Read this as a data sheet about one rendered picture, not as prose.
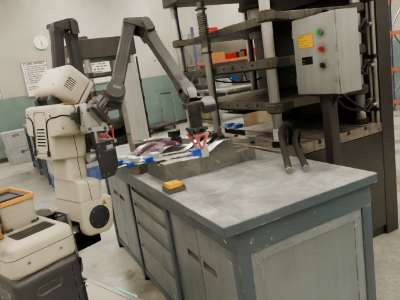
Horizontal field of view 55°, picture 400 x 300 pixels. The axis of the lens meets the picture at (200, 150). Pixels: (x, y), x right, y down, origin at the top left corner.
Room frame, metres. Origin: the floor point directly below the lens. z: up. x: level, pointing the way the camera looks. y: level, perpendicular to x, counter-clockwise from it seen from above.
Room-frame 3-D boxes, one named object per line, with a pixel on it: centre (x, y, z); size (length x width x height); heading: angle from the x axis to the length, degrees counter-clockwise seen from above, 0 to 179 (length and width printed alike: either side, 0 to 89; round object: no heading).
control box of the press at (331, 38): (2.05, -0.72, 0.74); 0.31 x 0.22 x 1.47; 26
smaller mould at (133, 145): (2.66, 0.37, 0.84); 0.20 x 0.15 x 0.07; 116
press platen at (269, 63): (2.85, -0.55, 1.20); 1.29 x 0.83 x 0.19; 26
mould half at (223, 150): (1.94, 0.00, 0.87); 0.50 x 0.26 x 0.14; 116
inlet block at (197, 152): (1.67, 0.03, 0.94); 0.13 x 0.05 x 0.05; 115
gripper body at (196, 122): (1.69, 0.00, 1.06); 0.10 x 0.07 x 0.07; 26
